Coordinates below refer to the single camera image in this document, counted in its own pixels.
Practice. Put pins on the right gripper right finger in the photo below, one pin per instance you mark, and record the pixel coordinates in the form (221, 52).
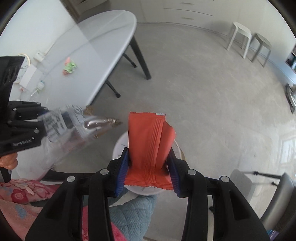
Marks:
(234, 218)

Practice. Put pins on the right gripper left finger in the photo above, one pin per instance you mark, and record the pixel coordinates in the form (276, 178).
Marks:
(61, 218)

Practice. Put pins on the clear printed plastic bag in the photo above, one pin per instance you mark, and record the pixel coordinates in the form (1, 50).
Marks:
(70, 129)

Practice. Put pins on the orange snack packet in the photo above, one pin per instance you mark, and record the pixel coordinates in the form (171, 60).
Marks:
(150, 139)

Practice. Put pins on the pink white trash bin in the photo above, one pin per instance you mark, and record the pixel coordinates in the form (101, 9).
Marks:
(148, 173)

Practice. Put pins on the person's left hand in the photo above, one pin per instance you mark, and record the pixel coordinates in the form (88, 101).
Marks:
(9, 161)

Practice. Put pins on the grey chair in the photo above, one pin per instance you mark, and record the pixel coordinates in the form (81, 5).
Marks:
(280, 200)

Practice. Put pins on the white cardboard box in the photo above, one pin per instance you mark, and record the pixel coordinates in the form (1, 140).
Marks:
(29, 77)

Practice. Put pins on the pink crumpled paper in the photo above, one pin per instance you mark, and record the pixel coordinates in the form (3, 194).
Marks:
(66, 67)

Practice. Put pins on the green crumpled paper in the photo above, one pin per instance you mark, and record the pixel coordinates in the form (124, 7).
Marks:
(72, 66)

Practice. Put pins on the grey stool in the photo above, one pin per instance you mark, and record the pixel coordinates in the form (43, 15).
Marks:
(263, 43)

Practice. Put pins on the white stool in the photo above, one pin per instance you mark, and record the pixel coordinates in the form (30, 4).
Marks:
(246, 33)

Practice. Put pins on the beige drawer cabinet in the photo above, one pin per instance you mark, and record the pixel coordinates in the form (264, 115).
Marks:
(216, 16)

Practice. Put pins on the white round wall clock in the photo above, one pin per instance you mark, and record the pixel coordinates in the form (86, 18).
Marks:
(25, 65)

